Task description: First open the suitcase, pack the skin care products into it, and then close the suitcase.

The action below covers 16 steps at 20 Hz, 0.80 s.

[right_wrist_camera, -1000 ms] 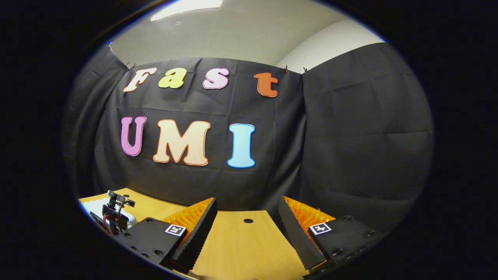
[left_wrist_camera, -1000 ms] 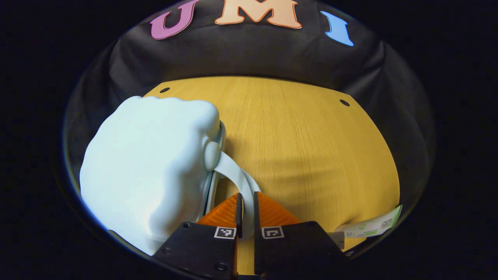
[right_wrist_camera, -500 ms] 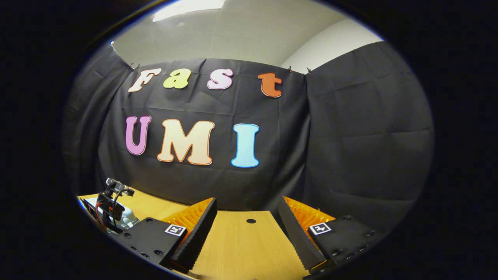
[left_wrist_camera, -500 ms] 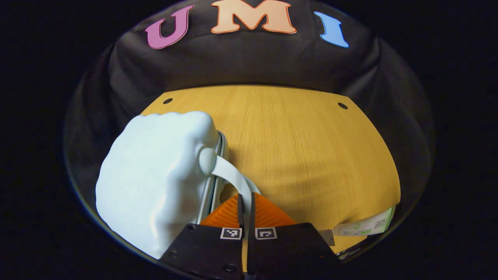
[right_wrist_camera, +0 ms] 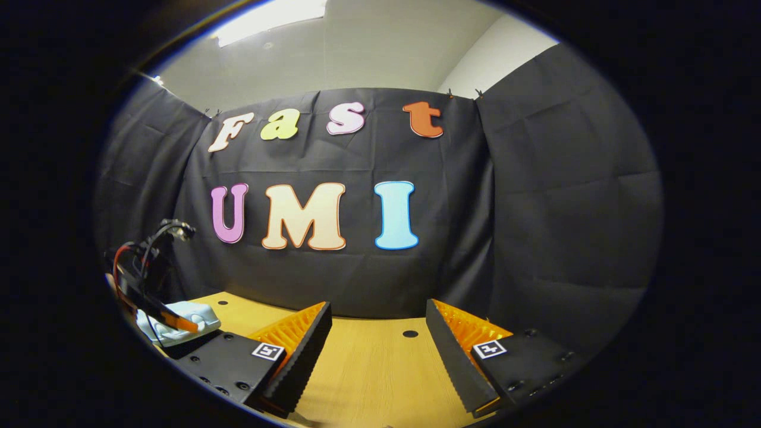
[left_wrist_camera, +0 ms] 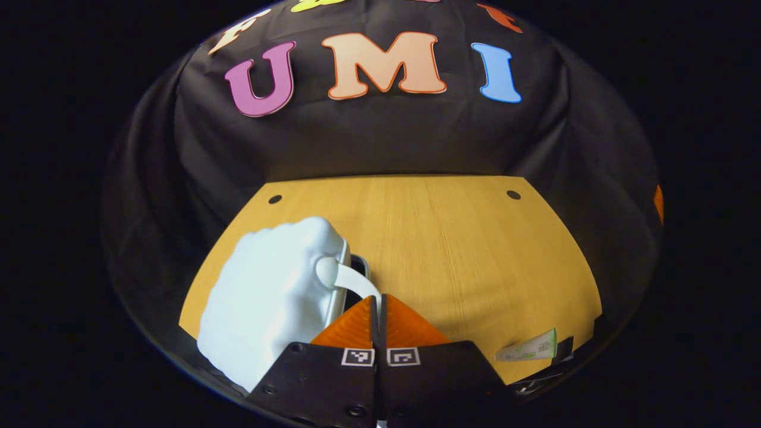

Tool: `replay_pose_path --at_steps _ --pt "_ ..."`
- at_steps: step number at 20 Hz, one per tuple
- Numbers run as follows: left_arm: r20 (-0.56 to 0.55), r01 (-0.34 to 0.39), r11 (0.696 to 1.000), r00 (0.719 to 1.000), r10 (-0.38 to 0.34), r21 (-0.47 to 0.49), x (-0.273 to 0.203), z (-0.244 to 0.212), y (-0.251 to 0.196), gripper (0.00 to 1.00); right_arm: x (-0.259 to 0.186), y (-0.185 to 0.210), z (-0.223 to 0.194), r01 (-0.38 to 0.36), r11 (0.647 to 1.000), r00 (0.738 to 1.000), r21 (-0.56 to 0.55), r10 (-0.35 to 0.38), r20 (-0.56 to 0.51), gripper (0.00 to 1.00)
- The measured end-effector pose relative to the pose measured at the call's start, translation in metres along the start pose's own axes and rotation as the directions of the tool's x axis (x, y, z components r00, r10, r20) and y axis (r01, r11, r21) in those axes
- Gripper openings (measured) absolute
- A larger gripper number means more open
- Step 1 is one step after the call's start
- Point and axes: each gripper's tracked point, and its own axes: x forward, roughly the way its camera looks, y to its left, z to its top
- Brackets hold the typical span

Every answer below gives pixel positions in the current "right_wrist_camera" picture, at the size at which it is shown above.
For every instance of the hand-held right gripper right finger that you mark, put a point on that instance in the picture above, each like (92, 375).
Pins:
(455, 362)

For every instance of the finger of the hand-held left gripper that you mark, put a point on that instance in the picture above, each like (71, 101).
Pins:
(178, 324)

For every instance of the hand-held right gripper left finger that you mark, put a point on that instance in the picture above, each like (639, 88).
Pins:
(303, 362)

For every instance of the black backdrop cloth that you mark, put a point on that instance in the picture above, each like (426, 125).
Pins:
(535, 208)

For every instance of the ceiling light panel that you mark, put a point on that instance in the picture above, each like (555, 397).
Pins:
(267, 18)

